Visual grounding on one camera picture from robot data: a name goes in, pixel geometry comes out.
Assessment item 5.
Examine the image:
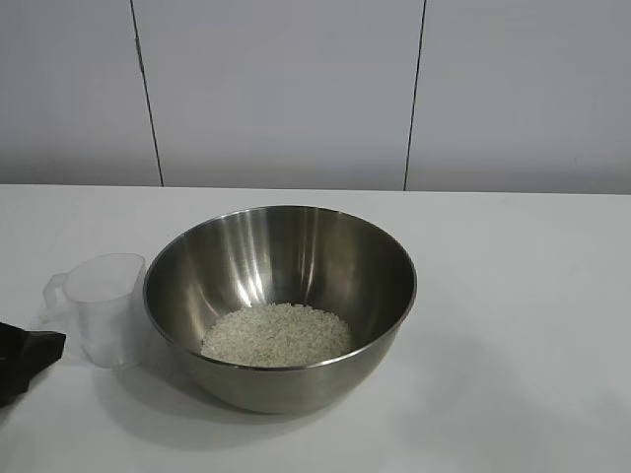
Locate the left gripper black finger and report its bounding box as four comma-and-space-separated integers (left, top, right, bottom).
0, 322, 68, 408

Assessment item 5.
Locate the clear plastic measuring cup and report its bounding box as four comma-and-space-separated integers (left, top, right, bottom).
41, 252, 154, 371

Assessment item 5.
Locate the stainless steel mixing bowl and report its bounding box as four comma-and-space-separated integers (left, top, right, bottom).
142, 205, 419, 415

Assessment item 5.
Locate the white uncooked rice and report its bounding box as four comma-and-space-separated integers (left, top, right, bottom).
199, 303, 354, 369

